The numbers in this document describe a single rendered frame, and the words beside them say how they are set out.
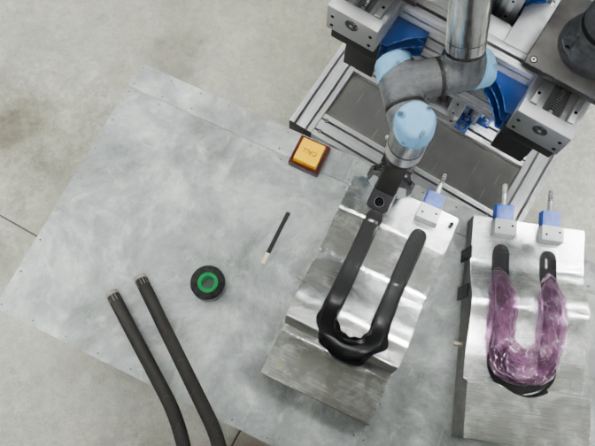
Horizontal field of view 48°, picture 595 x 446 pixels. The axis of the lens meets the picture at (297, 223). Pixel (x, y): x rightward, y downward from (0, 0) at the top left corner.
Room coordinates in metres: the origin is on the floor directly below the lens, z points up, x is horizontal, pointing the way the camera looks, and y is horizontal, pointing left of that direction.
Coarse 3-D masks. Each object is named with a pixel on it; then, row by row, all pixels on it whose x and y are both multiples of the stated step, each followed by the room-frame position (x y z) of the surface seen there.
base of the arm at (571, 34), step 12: (576, 24) 0.82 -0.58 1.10; (564, 36) 0.81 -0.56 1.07; (576, 36) 0.79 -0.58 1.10; (588, 36) 0.77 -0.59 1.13; (564, 48) 0.79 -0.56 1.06; (576, 48) 0.77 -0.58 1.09; (588, 48) 0.76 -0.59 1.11; (564, 60) 0.77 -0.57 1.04; (576, 60) 0.75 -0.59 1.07; (588, 60) 0.75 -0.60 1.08; (576, 72) 0.74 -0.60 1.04; (588, 72) 0.73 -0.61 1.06
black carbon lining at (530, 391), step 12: (492, 252) 0.38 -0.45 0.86; (504, 252) 0.38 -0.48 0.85; (492, 264) 0.35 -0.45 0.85; (504, 264) 0.35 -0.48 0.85; (540, 264) 0.35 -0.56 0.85; (552, 264) 0.35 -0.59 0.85; (540, 276) 0.32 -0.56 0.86; (492, 372) 0.11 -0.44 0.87; (504, 384) 0.08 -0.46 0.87; (528, 396) 0.06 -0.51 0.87
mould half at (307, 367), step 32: (352, 192) 0.50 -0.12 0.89; (352, 224) 0.42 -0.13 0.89; (384, 224) 0.42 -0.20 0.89; (416, 224) 0.43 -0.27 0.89; (448, 224) 0.43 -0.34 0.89; (320, 256) 0.34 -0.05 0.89; (384, 256) 0.35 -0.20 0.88; (320, 288) 0.26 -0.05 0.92; (352, 288) 0.27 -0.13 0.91; (384, 288) 0.27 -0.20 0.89; (416, 288) 0.28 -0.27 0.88; (288, 320) 0.20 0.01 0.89; (352, 320) 0.20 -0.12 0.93; (416, 320) 0.20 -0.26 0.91; (288, 352) 0.13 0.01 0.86; (320, 352) 0.13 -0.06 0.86; (384, 352) 0.13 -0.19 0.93; (288, 384) 0.06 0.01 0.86; (320, 384) 0.07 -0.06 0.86; (352, 384) 0.07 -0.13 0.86; (384, 384) 0.07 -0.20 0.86; (352, 416) 0.00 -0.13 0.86
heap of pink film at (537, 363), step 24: (504, 288) 0.28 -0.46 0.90; (552, 288) 0.29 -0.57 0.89; (504, 312) 0.23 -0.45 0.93; (552, 312) 0.23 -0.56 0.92; (504, 336) 0.18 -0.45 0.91; (552, 336) 0.18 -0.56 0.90; (504, 360) 0.13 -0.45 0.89; (528, 360) 0.13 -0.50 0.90; (552, 360) 0.13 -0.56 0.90; (528, 384) 0.08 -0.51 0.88
